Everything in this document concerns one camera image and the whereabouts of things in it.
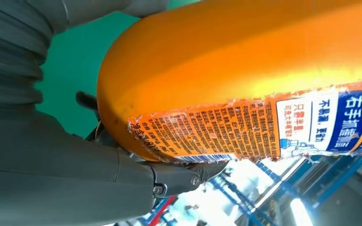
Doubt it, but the long ceiling light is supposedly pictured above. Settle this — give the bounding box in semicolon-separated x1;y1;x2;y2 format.
290;198;314;226

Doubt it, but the red rack bar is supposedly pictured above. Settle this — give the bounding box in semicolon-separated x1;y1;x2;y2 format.
148;196;177;226

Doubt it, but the blue metal rack frame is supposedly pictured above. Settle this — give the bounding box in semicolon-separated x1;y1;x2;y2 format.
139;155;362;226

